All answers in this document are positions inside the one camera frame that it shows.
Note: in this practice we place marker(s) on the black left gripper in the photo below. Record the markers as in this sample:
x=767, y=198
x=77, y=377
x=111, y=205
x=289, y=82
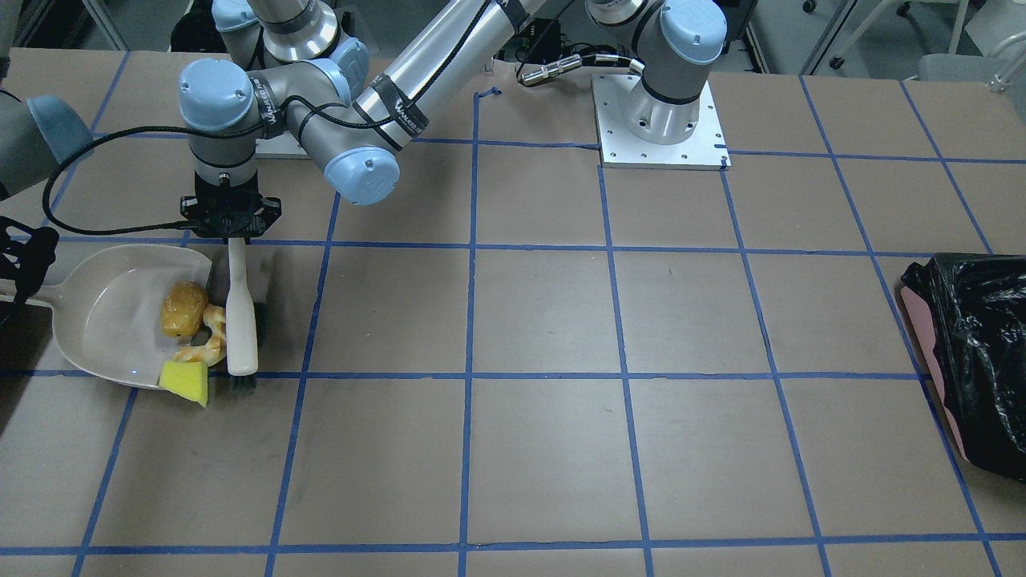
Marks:
x=271, y=214

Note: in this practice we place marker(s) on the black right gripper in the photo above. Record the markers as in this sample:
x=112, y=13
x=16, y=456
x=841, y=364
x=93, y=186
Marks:
x=24, y=258

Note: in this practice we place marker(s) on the beige dustpan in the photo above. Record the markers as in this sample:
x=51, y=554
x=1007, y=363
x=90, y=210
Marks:
x=105, y=315

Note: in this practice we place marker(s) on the beige hand brush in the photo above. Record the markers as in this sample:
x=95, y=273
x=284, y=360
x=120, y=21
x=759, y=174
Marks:
x=241, y=327

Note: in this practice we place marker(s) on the croissant bread piece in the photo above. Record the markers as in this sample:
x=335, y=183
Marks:
x=214, y=350

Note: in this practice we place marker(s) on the yellow sponge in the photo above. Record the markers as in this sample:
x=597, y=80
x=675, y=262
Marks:
x=188, y=380

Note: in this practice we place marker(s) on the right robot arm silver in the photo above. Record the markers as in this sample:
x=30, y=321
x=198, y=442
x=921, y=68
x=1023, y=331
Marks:
x=41, y=136

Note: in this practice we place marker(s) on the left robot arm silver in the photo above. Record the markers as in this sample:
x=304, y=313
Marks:
x=293, y=70

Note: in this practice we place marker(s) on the bin with black bag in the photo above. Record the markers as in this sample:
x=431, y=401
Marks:
x=968, y=313

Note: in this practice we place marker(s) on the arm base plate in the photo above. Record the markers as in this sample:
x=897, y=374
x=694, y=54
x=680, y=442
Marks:
x=638, y=132
x=284, y=146

